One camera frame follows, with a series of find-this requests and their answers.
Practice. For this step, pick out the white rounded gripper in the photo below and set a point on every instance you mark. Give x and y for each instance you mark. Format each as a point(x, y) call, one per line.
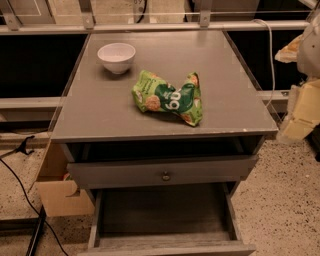
point(310, 50)

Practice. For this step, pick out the green rice chip bag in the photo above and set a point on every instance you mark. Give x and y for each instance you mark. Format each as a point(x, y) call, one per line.
point(152, 93)

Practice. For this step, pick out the grey top drawer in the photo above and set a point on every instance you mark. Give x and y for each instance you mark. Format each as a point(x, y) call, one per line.
point(139, 173)

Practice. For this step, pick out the round brass drawer knob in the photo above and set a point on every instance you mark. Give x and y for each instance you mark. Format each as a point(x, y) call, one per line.
point(166, 176)

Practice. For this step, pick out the grey open middle drawer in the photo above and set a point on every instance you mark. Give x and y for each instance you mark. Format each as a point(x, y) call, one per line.
point(177, 220)

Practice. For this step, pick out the white ceramic bowl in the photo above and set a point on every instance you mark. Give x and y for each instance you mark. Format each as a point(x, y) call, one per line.
point(117, 57)

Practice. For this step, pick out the grey wooden nightstand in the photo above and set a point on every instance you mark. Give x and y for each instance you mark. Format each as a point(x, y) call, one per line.
point(100, 122)

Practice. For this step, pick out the brown cardboard box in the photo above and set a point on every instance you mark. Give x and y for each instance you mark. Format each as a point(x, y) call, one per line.
point(60, 196)

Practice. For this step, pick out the metal railing frame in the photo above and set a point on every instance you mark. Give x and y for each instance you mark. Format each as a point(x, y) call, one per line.
point(93, 16)

